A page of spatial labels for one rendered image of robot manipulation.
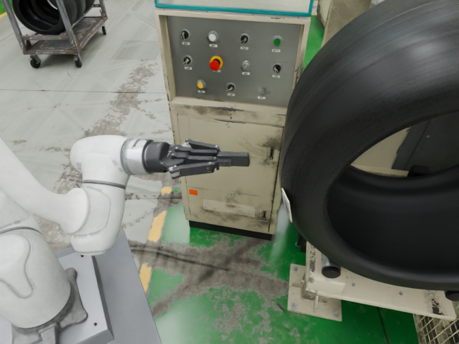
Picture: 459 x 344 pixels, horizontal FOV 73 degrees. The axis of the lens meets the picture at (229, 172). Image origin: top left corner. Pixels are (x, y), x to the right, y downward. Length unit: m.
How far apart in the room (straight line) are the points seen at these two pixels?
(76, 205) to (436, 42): 0.69
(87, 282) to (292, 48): 1.04
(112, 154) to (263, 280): 1.25
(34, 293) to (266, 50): 1.04
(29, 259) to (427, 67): 0.82
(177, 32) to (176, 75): 0.18
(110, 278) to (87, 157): 0.47
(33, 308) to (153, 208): 1.36
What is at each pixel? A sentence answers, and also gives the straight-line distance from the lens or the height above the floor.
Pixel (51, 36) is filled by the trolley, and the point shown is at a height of 0.38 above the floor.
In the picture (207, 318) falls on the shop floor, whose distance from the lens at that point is 1.72.
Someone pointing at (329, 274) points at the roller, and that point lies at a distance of 0.83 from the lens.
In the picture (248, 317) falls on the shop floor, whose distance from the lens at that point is 1.72.
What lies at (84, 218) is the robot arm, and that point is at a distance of 0.74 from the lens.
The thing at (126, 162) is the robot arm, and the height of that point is 1.11.
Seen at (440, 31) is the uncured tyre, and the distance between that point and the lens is 0.50.
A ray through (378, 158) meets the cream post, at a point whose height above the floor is 0.98.
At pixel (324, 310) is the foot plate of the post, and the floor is 0.01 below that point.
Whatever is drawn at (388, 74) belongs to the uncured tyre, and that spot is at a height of 1.41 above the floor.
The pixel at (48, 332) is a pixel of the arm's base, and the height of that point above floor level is 0.77.
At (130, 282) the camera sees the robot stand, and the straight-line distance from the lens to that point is 1.11.
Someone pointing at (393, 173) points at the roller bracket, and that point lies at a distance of 1.06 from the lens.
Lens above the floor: 1.59
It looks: 43 degrees down
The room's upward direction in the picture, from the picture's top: straight up
